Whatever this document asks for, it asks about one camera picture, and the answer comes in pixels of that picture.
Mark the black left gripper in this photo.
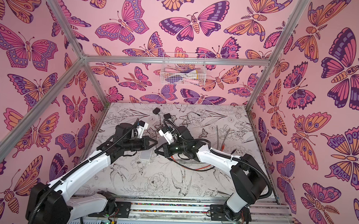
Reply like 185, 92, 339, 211
121, 135, 158, 154

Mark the orange ethernet cable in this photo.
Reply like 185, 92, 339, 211
169, 155, 217, 173

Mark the white network switch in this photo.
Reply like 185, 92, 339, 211
139, 149, 153, 161

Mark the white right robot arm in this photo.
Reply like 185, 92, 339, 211
155, 127, 273, 221

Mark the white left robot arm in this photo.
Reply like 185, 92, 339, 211
25, 120, 157, 224

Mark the black power adapter left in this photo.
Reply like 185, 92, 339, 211
152, 108, 160, 115

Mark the black power adapter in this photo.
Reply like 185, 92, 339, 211
152, 108, 160, 115
163, 113, 171, 119

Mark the black power adapter right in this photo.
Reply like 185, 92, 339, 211
163, 113, 171, 119

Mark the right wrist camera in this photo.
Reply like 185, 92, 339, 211
159, 127, 178, 145

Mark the grey ethernet cable right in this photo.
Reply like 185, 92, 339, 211
220, 128, 231, 149

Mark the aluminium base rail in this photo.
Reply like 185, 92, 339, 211
68, 196, 294, 224

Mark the white wire basket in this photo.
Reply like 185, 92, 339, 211
159, 52, 207, 87

